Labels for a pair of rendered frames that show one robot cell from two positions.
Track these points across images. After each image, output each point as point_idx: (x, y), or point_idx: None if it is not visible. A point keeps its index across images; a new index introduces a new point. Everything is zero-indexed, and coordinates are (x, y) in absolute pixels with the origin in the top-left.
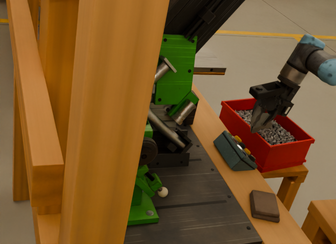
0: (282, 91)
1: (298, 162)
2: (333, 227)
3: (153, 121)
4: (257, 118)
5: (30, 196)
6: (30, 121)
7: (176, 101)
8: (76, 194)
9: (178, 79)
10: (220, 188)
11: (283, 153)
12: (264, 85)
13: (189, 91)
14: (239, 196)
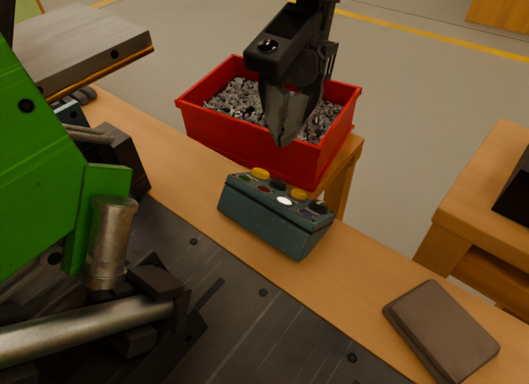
0: (316, 24)
1: (347, 135)
2: (516, 243)
3: (22, 358)
4: (279, 114)
5: None
6: None
7: (61, 227)
8: None
9: (5, 162)
10: (317, 343)
11: (332, 141)
12: (271, 28)
13: (81, 169)
14: (369, 335)
